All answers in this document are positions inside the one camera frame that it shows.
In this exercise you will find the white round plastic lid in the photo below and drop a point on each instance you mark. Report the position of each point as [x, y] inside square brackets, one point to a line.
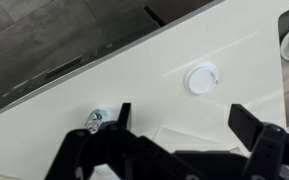
[201, 78]

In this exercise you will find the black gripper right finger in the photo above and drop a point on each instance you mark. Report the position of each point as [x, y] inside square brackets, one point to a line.
[267, 146]

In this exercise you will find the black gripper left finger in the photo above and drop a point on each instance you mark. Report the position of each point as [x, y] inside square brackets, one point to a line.
[94, 153]

